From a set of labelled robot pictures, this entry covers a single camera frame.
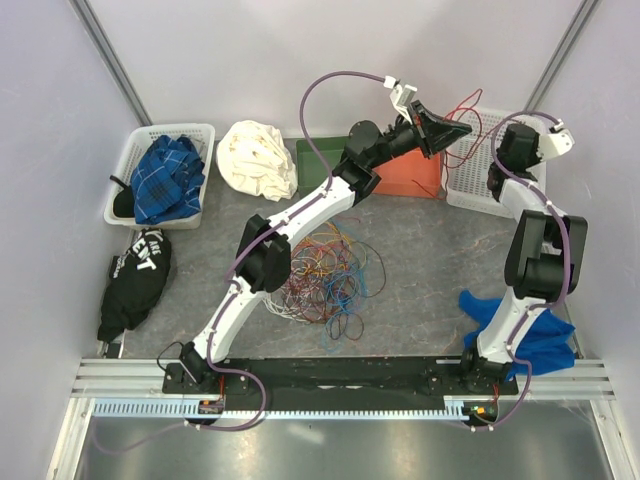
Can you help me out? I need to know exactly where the white crumpled cloth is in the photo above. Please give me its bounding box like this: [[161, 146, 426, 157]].
[[216, 120, 298, 202]]

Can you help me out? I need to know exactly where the black printed t-shirt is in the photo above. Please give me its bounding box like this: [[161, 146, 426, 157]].
[[97, 228, 172, 343]]

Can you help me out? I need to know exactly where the white basket with clothes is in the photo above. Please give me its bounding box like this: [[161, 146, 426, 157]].
[[103, 123, 216, 230]]

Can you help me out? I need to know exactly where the green tray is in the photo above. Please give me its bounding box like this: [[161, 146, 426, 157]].
[[296, 136, 348, 197]]

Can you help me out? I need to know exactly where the blue fleece cloth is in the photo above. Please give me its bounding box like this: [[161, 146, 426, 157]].
[[458, 290, 575, 376]]

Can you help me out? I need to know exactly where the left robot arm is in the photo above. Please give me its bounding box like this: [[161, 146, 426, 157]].
[[180, 101, 472, 393]]

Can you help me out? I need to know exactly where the empty white basket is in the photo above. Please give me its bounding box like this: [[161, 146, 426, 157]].
[[441, 108, 511, 218]]

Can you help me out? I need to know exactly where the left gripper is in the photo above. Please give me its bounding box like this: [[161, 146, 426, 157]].
[[369, 102, 472, 171]]

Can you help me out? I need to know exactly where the orange tray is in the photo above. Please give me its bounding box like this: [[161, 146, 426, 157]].
[[374, 149, 441, 199]]

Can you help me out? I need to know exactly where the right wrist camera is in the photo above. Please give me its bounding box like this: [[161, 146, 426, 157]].
[[537, 120, 575, 162]]

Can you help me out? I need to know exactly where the pink cable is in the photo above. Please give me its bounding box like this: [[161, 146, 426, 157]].
[[277, 249, 346, 321]]

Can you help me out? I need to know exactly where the brown cable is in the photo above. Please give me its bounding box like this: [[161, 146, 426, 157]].
[[279, 214, 389, 341]]

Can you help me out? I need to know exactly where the yellow cable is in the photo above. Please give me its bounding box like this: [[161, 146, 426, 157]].
[[292, 222, 361, 281]]

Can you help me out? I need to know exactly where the right aluminium frame post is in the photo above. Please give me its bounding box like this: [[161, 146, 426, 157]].
[[524, 0, 602, 110]]

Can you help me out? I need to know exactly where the left aluminium frame post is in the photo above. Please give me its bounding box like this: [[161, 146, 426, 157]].
[[69, 0, 153, 126]]

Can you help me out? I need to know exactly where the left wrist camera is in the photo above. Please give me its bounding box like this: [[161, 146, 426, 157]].
[[383, 75, 417, 117]]

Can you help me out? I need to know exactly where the blue plaid cloth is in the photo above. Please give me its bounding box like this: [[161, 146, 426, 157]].
[[130, 135, 205, 225]]

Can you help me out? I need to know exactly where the light blue cable duct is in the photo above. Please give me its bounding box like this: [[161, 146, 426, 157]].
[[92, 398, 469, 421]]

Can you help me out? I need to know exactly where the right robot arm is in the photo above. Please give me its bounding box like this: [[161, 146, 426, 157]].
[[457, 118, 588, 394]]

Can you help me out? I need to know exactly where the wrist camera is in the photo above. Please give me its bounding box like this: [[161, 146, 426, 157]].
[[537, 120, 575, 162], [383, 75, 417, 117]]

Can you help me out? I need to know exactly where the aluminium frame post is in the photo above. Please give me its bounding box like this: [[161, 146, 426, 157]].
[[524, 0, 602, 110], [69, 0, 153, 126]]

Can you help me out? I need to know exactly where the blue cable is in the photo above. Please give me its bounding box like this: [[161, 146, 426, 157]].
[[319, 249, 374, 351]]

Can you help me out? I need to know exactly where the white cable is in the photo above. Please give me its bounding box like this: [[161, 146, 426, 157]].
[[264, 292, 321, 324]]

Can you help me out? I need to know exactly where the red cable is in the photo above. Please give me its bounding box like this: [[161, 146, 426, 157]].
[[412, 88, 501, 201]]

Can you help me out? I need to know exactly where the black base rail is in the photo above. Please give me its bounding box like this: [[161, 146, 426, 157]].
[[162, 356, 518, 410]]

